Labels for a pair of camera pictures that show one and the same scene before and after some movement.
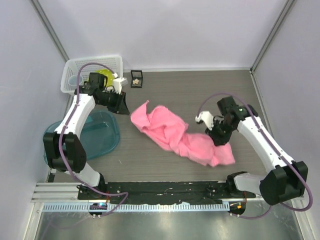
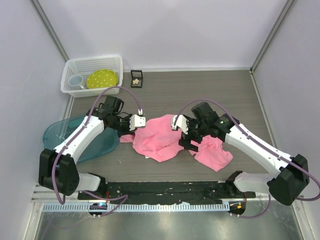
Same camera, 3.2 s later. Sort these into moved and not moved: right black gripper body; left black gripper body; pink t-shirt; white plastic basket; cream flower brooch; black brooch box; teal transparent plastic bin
Moved: pink t-shirt; right black gripper body; left black gripper body
Not moved: black brooch box; teal transparent plastic bin; white plastic basket; cream flower brooch
